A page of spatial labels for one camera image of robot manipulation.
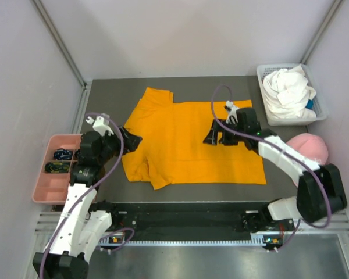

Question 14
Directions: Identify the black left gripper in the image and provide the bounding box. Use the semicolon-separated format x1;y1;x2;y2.
97;125;141;164

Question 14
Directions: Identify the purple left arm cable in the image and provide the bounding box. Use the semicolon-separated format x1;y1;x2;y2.
39;113;136;279

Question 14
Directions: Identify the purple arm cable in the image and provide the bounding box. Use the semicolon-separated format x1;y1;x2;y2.
39;113;136;279
211;84;333;253

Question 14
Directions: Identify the pink divided tray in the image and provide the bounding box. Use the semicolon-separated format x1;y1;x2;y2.
33;134;81;205

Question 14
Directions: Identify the yellow patterned rolled sock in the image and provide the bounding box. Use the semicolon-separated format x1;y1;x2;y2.
44;161;70;174

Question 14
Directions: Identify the pink baseball cap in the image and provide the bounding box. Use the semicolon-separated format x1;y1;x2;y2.
286;133;329;165

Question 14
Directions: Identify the aluminium frame post right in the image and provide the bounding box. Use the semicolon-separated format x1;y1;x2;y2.
300;0;345;64

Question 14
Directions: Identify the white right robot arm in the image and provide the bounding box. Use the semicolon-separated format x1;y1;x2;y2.
203;102;348;230

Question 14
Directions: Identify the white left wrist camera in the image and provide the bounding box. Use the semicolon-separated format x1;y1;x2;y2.
86;113;114;137

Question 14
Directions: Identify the aluminium frame post left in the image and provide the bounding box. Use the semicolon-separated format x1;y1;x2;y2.
30;0;87;88

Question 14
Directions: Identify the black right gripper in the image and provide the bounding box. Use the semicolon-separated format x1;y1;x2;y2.
204;119;247;146

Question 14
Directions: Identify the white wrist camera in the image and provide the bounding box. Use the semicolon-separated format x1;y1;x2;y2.
86;113;114;137
224;101;240;125

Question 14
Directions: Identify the aluminium frame post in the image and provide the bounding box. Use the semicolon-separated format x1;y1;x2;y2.
30;0;87;88
300;0;345;64

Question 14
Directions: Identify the white crumpled t shirt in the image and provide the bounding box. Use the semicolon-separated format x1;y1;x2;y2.
262;65;316;119

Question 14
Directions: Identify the slotted grey cable duct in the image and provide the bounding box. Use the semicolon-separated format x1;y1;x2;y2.
97;233;280;248

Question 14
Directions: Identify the white plastic basket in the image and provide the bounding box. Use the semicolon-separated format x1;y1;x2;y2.
257;63;327;126

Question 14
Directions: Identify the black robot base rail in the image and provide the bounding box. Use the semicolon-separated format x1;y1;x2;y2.
89;201;286;242

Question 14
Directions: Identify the blue item in basket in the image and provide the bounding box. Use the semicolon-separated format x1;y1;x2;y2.
305;99;314;110

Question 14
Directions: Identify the orange t shirt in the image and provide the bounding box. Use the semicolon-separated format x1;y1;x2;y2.
122;87;266;190

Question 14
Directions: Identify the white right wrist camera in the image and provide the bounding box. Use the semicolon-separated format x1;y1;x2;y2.
224;101;240;125

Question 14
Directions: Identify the dark rolled sock upper left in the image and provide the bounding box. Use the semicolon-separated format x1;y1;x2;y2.
53;148;73;160

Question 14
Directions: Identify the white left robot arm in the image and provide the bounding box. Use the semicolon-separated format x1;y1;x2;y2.
33;127;142;278

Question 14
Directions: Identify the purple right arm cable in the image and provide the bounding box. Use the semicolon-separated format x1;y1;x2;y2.
211;84;333;253

